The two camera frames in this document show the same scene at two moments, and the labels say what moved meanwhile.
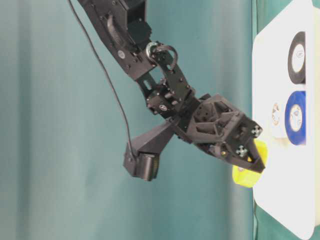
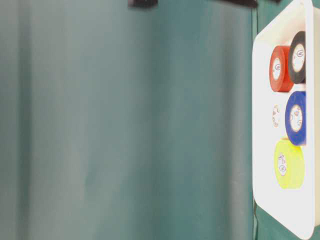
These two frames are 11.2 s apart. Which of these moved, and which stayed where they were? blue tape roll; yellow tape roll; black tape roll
Moved: yellow tape roll
Stayed: blue tape roll; black tape roll
